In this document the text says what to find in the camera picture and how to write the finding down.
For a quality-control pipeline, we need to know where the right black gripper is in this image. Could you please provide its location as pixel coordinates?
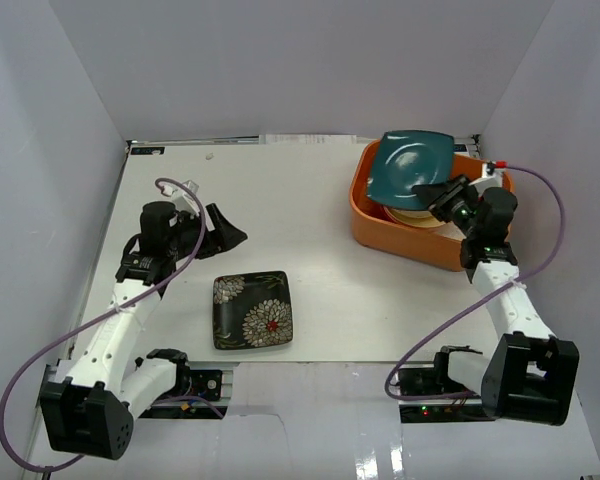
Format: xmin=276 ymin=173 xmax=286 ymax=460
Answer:
xmin=411 ymin=174 xmax=480 ymax=239

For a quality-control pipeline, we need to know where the yellow round plate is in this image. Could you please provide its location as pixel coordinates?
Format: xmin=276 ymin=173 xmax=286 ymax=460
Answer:
xmin=383 ymin=206 xmax=444 ymax=229

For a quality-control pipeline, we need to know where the teal square plate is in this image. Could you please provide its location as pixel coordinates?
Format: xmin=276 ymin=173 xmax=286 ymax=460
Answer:
xmin=366 ymin=130 xmax=455 ymax=211

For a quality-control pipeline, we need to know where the black floral square plate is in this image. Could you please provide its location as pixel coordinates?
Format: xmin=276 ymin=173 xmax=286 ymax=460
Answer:
xmin=212 ymin=271 xmax=294 ymax=350

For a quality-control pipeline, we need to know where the cream round plate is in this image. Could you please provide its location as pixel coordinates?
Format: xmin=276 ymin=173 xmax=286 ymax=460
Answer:
xmin=435 ymin=223 xmax=464 ymax=241

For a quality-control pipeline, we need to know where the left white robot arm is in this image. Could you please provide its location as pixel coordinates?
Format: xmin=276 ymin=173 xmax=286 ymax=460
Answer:
xmin=39 ymin=201 xmax=247 ymax=460

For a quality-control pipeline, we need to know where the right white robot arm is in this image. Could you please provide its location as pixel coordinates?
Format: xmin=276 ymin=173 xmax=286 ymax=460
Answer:
xmin=413 ymin=175 xmax=579 ymax=426

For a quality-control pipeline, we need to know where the orange plastic bin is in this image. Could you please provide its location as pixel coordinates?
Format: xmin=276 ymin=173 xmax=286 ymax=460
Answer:
xmin=349 ymin=137 xmax=515 ymax=272

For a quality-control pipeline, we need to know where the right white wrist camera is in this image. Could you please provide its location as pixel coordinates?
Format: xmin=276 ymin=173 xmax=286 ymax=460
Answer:
xmin=470 ymin=161 xmax=504 ymax=196

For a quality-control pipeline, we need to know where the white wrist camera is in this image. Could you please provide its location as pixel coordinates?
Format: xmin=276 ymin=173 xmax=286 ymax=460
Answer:
xmin=157 ymin=180 xmax=199 ymax=214
xmin=470 ymin=161 xmax=504 ymax=196

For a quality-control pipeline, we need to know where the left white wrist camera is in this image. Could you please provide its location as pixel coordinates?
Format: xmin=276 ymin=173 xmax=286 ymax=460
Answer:
xmin=157 ymin=180 xmax=199 ymax=214

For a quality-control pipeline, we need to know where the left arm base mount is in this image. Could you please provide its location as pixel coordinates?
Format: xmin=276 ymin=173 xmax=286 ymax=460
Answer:
xmin=141 ymin=369 xmax=227 ymax=420

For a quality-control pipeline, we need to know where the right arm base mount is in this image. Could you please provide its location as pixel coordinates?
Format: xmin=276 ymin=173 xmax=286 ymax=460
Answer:
xmin=391 ymin=363 xmax=492 ymax=425

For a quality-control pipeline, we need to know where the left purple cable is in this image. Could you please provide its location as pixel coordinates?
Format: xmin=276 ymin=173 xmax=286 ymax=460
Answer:
xmin=0 ymin=177 xmax=226 ymax=473

